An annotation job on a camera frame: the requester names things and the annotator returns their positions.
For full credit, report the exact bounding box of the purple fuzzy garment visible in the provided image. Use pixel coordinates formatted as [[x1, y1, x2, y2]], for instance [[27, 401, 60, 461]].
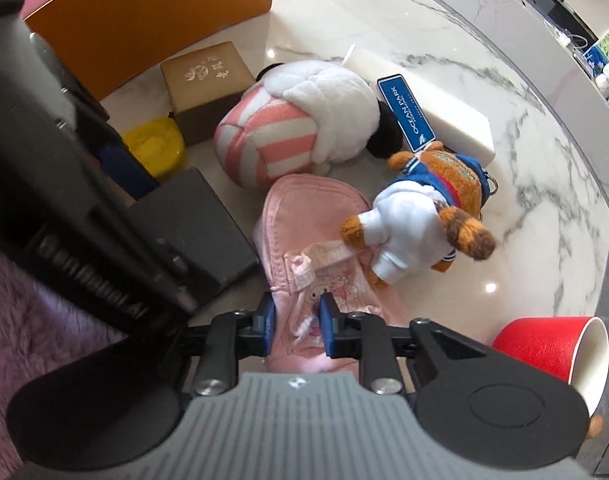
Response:
[[0, 240, 126, 480]]

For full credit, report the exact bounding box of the red cup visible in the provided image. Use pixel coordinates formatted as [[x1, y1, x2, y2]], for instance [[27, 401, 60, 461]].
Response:
[[491, 315, 609, 418]]

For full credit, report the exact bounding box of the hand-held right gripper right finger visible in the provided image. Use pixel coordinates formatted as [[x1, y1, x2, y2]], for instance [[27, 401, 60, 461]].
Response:
[[318, 292, 491, 397]]

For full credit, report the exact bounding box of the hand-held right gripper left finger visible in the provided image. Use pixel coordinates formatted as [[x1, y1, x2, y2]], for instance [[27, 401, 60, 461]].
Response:
[[177, 291, 278, 397]]

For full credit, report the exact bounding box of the white charger with cable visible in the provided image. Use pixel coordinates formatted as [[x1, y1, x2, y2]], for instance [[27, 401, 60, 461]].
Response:
[[553, 29, 587, 51]]

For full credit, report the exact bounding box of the small brown cardboard box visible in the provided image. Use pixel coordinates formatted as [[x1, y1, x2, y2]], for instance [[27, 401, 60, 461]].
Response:
[[159, 41, 258, 147]]

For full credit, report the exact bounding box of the yellow round plastic case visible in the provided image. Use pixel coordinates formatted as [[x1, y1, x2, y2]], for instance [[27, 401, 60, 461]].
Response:
[[122, 117, 189, 179]]

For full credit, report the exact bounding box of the pink striped white plush toy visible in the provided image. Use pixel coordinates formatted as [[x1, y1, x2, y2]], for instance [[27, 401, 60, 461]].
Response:
[[214, 59, 405, 190]]

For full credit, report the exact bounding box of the pink fabric pouch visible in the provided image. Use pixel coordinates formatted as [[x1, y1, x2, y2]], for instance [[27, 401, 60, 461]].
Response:
[[252, 174, 407, 373]]

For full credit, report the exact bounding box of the black flat box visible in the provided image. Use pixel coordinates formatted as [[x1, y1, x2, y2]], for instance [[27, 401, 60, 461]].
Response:
[[128, 167, 261, 307]]

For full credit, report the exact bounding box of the green picture card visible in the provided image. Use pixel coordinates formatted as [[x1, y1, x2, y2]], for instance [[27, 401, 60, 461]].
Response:
[[583, 31, 609, 77]]

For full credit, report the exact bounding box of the orange storage box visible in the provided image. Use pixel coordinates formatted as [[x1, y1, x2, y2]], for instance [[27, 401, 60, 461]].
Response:
[[24, 0, 280, 103]]

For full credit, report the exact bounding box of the pink soft object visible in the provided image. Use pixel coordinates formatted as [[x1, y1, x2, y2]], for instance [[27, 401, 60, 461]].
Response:
[[19, 0, 61, 20]]

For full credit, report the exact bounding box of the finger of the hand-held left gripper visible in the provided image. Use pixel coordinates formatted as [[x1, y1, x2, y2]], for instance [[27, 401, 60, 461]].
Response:
[[127, 205, 201, 317], [59, 67, 160, 201]]

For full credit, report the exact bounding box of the blue hang tag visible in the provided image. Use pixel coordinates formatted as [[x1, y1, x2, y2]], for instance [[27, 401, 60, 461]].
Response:
[[377, 74, 437, 153]]

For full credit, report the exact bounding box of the white rectangular box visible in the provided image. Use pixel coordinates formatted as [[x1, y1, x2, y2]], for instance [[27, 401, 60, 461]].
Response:
[[345, 46, 496, 167]]

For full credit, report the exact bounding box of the brown plush toy white shirt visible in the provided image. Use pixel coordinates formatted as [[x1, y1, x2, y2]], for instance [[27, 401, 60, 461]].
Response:
[[340, 141, 500, 288]]

